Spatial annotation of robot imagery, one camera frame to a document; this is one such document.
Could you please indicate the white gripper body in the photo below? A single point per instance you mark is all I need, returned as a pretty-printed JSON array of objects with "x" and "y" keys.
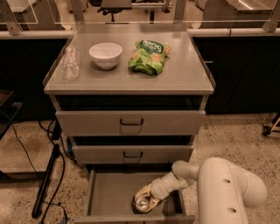
[{"x": 157, "y": 188}]

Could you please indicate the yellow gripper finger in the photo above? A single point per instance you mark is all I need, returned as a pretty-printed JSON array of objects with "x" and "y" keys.
[
  {"x": 143, "y": 192},
  {"x": 149, "y": 204}
]

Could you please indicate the blue pepsi can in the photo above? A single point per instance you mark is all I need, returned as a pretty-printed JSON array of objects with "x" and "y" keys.
[{"x": 141, "y": 204}]

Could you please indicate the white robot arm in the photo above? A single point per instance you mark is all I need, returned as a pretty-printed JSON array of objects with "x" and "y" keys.
[{"x": 224, "y": 190}]

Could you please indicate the grey bottom drawer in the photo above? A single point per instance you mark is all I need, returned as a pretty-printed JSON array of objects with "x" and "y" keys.
[{"x": 112, "y": 188}]

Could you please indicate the grey drawer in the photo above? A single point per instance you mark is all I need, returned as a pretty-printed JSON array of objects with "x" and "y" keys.
[
  {"x": 112, "y": 188},
  {"x": 130, "y": 123},
  {"x": 134, "y": 154}
]

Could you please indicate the grey middle drawer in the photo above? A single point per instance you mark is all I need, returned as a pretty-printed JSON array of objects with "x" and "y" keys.
[{"x": 134, "y": 154}]

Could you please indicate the grey drawer cabinet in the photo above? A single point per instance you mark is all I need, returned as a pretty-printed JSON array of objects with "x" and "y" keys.
[{"x": 184, "y": 84}]

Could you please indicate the grey top drawer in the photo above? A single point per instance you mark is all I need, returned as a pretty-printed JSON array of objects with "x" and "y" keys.
[{"x": 130, "y": 123}]

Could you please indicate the black table leg bar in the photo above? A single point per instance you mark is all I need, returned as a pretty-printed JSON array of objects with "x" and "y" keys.
[{"x": 36, "y": 211}]

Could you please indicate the black caster wheel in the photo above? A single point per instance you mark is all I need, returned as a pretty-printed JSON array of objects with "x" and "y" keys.
[{"x": 266, "y": 130}]

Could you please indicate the green chip bag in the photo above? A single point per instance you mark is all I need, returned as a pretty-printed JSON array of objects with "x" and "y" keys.
[{"x": 149, "y": 57}]

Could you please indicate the white ceramic bowl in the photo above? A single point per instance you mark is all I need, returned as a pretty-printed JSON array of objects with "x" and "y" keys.
[{"x": 105, "y": 55}]

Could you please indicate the clear plastic bottle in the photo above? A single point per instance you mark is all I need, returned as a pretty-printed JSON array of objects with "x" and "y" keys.
[{"x": 71, "y": 63}]

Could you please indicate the black side table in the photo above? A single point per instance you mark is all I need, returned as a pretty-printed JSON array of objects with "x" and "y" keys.
[{"x": 8, "y": 110}]

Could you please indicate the black office chair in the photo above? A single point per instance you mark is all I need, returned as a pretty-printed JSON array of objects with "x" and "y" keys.
[{"x": 112, "y": 7}]

